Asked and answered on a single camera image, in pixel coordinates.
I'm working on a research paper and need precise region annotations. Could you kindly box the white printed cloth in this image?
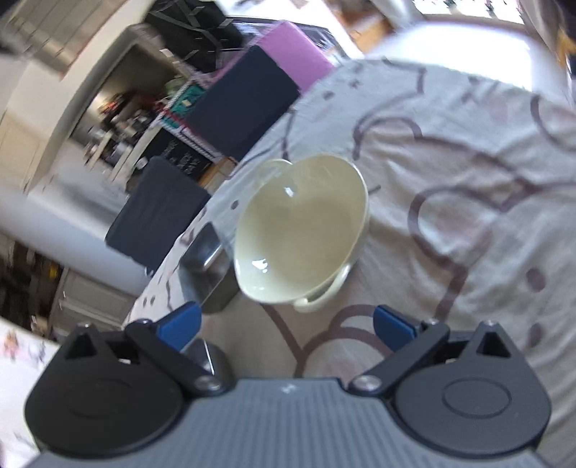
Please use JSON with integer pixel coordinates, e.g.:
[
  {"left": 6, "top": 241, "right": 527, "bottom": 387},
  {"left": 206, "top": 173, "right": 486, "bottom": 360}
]
[{"left": 0, "top": 319, "right": 61, "bottom": 455}]

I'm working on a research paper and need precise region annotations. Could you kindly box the bookshelf with books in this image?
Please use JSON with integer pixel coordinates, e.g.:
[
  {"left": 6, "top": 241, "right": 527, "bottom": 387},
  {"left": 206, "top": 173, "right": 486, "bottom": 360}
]
[{"left": 152, "top": 74, "right": 221, "bottom": 168}]

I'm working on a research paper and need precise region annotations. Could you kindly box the white cabinet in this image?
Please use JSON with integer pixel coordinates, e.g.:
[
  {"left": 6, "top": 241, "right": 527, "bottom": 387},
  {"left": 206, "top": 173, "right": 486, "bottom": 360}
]
[{"left": 49, "top": 266, "right": 136, "bottom": 343}]

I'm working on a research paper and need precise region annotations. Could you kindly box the dark blue chair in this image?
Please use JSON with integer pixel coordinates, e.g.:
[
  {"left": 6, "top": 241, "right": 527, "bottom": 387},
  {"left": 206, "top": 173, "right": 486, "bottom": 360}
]
[
  {"left": 105, "top": 156, "right": 212, "bottom": 276},
  {"left": 186, "top": 45, "right": 300, "bottom": 161}
]

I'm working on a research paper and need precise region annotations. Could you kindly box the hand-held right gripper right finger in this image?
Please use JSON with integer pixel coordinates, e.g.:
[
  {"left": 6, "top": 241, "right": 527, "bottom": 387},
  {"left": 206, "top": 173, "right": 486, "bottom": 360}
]
[{"left": 351, "top": 305, "right": 515, "bottom": 397}]

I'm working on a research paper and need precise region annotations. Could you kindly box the square steel container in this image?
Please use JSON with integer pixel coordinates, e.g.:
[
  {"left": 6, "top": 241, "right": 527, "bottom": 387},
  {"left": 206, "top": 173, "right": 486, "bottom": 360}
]
[
  {"left": 186, "top": 339, "right": 235, "bottom": 390},
  {"left": 179, "top": 222, "right": 238, "bottom": 314}
]

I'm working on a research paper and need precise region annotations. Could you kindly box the cluttered kitchen counter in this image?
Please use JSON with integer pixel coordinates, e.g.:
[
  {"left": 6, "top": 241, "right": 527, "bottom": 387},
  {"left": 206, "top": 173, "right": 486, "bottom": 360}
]
[{"left": 83, "top": 89, "right": 156, "bottom": 168}]

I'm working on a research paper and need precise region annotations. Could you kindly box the cream bowl with handles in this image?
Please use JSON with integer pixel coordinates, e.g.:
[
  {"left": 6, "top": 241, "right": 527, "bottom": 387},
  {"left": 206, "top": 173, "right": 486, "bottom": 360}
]
[{"left": 233, "top": 154, "right": 371, "bottom": 314}]

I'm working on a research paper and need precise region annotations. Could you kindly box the printed beige tablecloth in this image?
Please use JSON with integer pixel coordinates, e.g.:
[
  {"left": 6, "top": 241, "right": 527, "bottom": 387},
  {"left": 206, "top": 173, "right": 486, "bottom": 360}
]
[{"left": 121, "top": 58, "right": 576, "bottom": 464}]

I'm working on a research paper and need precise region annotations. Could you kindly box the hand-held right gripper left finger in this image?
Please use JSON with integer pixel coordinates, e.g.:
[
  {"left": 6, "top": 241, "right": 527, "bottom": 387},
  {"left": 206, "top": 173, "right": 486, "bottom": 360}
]
[{"left": 64, "top": 302, "right": 226, "bottom": 397}]

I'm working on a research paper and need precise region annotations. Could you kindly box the purple cloth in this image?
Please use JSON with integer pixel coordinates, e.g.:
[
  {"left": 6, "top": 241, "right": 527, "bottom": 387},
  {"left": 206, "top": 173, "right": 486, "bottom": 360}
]
[{"left": 256, "top": 22, "right": 336, "bottom": 96}]

